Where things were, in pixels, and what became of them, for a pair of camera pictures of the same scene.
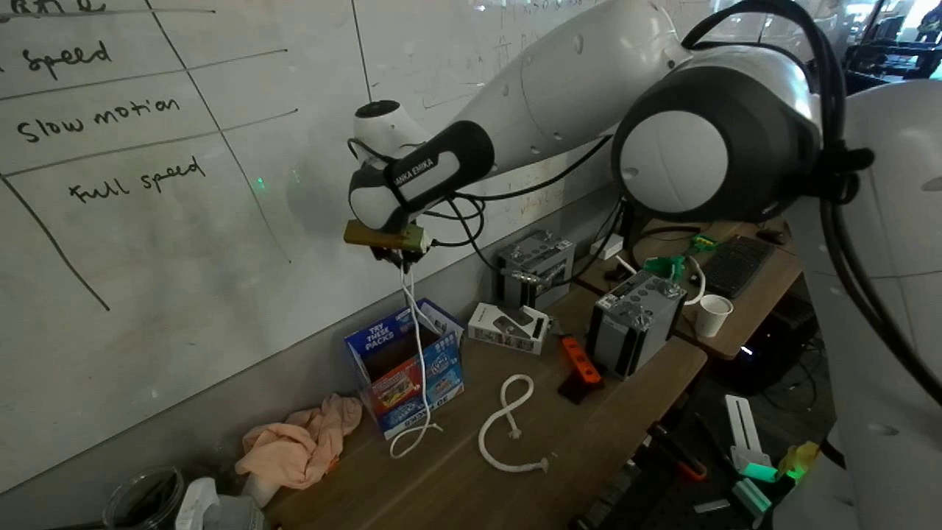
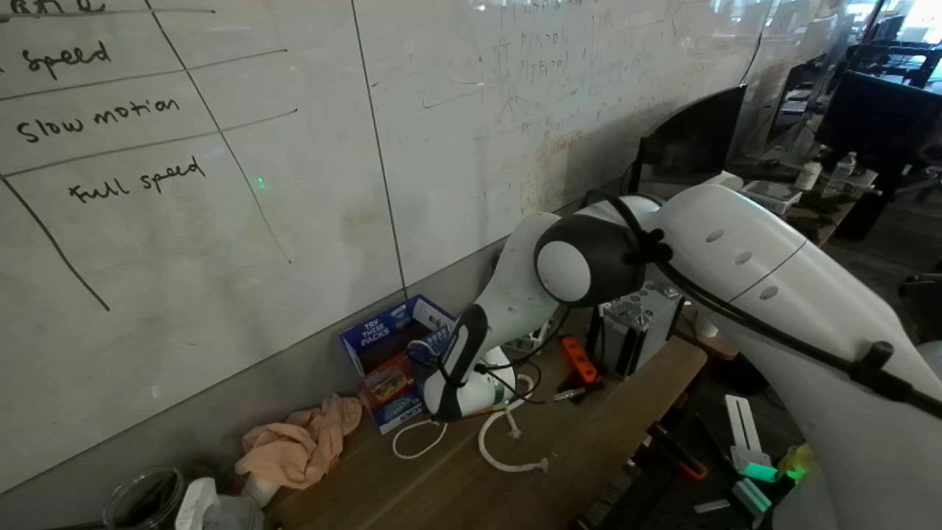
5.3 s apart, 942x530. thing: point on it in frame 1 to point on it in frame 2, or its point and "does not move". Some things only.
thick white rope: [508, 413] does not move
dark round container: [146, 501] does not move
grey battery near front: [630, 323] does not move
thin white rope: [420, 330] to [392, 445]
